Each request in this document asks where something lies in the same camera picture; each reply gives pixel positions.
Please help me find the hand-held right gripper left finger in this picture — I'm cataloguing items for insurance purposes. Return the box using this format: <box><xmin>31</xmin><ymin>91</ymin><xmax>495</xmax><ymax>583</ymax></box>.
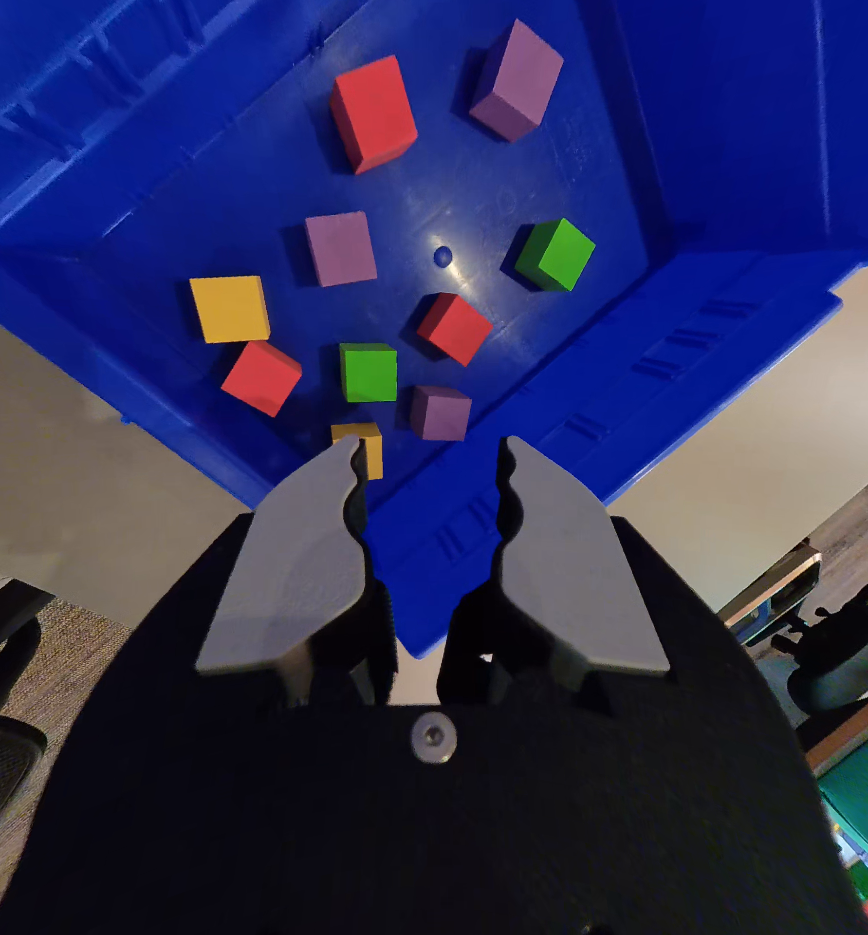
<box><xmin>195</xmin><ymin>436</ymin><xmax>398</xmax><ymax>706</ymax></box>

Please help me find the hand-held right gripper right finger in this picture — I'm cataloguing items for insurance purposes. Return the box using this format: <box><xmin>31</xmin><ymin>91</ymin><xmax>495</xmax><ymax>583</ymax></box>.
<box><xmin>436</xmin><ymin>436</ymin><xmax>672</xmax><ymax>706</ymax></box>

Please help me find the green wooden cube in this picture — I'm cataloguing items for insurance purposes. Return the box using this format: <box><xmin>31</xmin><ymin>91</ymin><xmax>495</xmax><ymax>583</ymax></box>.
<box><xmin>514</xmin><ymin>218</ymin><xmax>597</xmax><ymax>293</ymax></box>
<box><xmin>339</xmin><ymin>342</ymin><xmax>398</xmax><ymax>404</ymax></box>

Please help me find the blue plastic bin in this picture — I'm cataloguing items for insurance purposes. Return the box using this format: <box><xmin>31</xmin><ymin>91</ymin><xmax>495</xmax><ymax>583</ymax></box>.
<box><xmin>0</xmin><ymin>0</ymin><xmax>868</xmax><ymax>658</ymax></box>

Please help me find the silver framed screen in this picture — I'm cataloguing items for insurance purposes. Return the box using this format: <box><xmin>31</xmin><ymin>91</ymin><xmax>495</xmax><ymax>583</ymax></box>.
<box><xmin>719</xmin><ymin>548</ymin><xmax>823</xmax><ymax>647</ymax></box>

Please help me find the green mat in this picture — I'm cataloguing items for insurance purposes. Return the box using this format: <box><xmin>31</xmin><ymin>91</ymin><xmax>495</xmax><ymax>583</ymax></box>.
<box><xmin>817</xmin><ymin>730</ymin><xmax>868</xmax><ymax>899</ymax></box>

